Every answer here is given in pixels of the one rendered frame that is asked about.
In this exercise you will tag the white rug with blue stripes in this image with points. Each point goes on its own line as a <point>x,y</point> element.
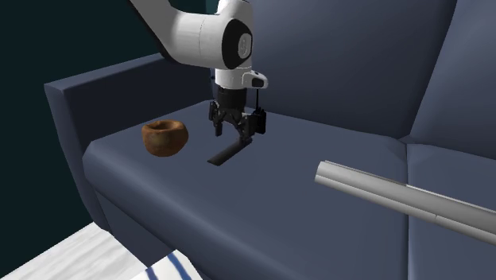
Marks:
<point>170,269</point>

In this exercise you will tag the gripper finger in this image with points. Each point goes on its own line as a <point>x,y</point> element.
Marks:
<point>218,120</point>
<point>245,130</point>

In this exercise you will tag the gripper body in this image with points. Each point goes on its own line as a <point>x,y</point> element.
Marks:
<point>231,99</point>

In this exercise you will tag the black flat bar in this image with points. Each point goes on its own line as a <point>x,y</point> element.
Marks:
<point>228,152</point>

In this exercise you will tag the black box with thin antenna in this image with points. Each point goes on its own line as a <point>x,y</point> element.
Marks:
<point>259,122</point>

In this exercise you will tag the dark blue sofa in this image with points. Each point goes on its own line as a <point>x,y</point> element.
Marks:
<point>310,97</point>

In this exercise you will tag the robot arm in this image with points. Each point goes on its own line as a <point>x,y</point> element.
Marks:
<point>193,35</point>

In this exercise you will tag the long grey tube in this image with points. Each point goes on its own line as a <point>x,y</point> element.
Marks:
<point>403,197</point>

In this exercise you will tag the brown bowl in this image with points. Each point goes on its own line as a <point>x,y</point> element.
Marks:
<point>164,135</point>

